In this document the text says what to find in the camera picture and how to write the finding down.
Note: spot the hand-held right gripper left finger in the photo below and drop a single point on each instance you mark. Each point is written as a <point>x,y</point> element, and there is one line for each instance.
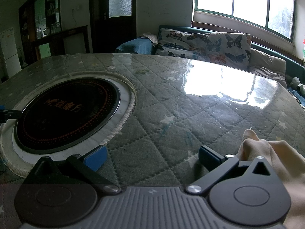
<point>96,158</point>

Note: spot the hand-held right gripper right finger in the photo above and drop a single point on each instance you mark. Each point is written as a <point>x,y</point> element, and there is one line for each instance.
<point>209,156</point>

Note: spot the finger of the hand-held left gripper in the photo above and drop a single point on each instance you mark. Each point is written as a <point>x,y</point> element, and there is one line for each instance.
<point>9,114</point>

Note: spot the cream garment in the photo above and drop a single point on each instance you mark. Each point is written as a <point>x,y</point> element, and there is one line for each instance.
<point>281,157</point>

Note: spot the blue cloth on sofa arm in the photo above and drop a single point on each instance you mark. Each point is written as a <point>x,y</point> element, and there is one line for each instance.
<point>135,46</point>

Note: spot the round black induction cooktop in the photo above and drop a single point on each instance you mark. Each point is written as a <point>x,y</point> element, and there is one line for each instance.
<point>66,114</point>

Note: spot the white refrigerator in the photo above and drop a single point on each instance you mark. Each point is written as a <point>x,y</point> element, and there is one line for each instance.
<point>9,52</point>

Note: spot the dark wooden shelf cabinet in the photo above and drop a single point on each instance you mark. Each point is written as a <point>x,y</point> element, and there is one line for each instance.
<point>52,40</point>

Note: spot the beige cushion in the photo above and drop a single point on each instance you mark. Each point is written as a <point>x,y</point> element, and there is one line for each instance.
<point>266,66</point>

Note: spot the blue quilted sofa cover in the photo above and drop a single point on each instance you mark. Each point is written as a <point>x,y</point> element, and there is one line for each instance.
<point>298,96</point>

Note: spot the square butterfly print cushion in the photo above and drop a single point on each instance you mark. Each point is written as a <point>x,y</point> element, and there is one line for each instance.
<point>228,50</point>

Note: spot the grey plush toy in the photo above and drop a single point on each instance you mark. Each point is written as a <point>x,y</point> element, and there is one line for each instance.
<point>296,83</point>

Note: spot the long butterfly print cushion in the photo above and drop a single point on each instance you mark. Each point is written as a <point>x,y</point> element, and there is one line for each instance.
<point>181,43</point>

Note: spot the teal sofa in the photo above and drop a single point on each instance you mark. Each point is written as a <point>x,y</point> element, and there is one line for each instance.
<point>290,64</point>

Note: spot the dark wooden door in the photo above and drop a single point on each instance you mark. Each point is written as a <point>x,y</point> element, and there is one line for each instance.
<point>114,33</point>

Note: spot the white lace cloth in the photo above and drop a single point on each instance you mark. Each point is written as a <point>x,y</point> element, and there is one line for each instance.
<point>150,38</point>

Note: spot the colourful pinwheel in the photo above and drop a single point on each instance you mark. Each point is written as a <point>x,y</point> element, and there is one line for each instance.
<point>303,50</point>

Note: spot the green framed window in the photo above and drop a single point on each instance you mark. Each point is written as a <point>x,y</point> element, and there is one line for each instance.
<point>238,0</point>

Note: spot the white wall switch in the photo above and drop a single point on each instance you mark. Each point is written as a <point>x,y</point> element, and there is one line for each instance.
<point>75,8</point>

